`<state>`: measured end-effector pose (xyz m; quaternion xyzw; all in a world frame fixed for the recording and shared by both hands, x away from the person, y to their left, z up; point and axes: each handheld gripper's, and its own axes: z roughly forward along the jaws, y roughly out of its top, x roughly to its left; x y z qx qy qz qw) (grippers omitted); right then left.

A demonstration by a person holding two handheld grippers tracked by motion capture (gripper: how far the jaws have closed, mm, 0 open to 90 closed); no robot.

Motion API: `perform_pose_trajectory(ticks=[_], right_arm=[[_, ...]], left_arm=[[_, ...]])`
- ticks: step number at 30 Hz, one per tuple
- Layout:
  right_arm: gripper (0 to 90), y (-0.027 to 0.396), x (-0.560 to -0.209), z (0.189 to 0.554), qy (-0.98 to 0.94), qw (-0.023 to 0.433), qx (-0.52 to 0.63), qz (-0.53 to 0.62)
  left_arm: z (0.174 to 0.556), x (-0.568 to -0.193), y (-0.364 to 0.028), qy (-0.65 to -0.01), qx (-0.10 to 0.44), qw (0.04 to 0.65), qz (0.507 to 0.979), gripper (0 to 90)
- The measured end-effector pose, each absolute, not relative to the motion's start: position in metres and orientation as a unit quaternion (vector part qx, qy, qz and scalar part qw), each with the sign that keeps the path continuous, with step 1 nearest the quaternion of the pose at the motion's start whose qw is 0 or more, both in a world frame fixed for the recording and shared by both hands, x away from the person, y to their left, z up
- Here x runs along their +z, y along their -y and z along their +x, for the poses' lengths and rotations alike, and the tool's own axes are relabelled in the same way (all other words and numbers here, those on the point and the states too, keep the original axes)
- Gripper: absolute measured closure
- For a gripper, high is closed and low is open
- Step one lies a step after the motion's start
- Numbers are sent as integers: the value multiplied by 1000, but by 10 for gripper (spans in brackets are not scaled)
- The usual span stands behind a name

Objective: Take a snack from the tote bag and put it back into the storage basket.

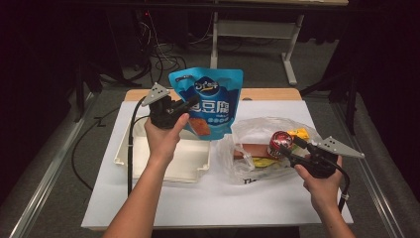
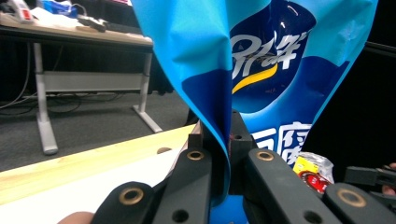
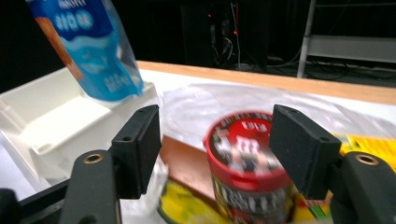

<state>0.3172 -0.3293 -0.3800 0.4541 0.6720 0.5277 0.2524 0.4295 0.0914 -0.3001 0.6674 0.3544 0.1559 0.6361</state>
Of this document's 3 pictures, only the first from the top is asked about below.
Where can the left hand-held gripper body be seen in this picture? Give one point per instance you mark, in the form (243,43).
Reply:
(161,114)

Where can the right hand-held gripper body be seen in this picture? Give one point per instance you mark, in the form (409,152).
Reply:
(322,158)

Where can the yellow juice carton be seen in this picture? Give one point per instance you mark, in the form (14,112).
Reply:
(298,133)

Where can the red can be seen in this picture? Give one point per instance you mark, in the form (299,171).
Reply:
(280,140)

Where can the blue snack pouch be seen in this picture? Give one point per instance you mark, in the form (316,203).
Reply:
(214,89)

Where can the long brown box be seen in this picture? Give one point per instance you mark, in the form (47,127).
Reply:
(254,150)

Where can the clear plastic bag smiley print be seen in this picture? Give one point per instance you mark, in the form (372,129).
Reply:
(251,129)

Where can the white plastic tray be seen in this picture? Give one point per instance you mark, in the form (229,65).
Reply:
(194,158)

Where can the person's left hand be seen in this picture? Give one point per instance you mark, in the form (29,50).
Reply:
(163,142)

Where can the person's right hand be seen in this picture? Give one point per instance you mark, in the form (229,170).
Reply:
(322,191)

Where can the black stand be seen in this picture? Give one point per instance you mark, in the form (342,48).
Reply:
(81,86)
(351,109)

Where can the white table mat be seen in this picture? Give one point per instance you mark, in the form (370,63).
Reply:
(214,205)

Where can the white-legged desk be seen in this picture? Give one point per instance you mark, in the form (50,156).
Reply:
(251,29)

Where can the metal floor rail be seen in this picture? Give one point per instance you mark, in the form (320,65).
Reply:
(49,172)
(379,201)

